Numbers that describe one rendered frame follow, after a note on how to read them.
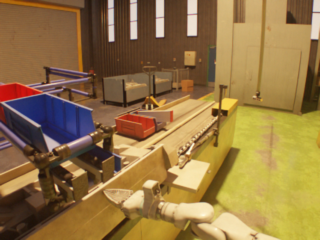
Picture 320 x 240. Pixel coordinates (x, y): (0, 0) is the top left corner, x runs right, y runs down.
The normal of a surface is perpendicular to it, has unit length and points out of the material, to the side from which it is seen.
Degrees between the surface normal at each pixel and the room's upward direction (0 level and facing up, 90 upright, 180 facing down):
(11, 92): 94
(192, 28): 90
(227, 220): 13
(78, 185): 96
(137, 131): 92
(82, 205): 80
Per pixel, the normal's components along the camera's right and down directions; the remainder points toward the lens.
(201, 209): -0.16, -0.96
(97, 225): 0.84, 0.00
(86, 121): -0.51, 0.23
